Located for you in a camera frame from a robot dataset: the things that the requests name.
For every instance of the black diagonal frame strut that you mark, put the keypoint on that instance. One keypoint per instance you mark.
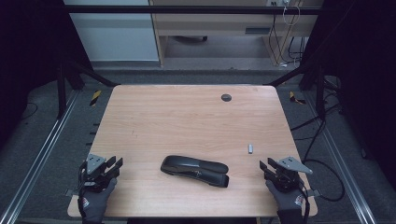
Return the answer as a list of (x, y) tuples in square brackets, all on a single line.
[(289, 75), (93, 74)]

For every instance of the white cabinet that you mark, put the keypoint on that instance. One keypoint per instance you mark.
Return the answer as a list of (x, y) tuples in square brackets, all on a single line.
[(115, 37)]

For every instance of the black frame post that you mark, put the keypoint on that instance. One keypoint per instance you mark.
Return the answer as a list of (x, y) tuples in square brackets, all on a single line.
[(61, 90), (320, 93)]

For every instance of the dark round table grommet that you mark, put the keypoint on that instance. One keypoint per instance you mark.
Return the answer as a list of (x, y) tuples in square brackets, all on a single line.
[(226, 97)]

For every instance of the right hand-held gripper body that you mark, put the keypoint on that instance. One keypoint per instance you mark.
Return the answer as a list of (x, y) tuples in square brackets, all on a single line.
[(288, 175)]

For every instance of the black stapler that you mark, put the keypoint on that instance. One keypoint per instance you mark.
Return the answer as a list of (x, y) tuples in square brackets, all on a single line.
[(194, 171)]

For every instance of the black horizontal frame bar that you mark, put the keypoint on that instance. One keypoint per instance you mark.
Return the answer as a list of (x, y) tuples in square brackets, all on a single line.
[(186, 9)]

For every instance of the yellow black striped tape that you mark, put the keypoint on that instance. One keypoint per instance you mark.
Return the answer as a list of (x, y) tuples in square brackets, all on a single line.
[(295, 98), (95, 98)]

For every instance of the small silver cylinder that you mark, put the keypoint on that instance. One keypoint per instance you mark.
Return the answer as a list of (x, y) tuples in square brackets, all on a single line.
[(250, 148)]

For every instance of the person's right hand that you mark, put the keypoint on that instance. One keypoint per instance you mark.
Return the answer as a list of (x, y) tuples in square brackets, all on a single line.
[(288, 199)]

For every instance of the person's left hand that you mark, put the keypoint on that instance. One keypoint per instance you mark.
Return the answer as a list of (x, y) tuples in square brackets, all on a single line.
[(96, 200)]

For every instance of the aluminium floor rail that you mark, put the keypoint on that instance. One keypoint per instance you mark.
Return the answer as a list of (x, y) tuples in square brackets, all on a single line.
[(345, 168), (40, 152)]

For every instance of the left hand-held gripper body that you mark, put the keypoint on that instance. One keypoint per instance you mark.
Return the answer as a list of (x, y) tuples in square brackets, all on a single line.
[(95, 163)]

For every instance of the light wooden desk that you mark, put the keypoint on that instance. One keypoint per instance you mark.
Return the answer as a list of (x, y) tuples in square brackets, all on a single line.
[(214, 25)]

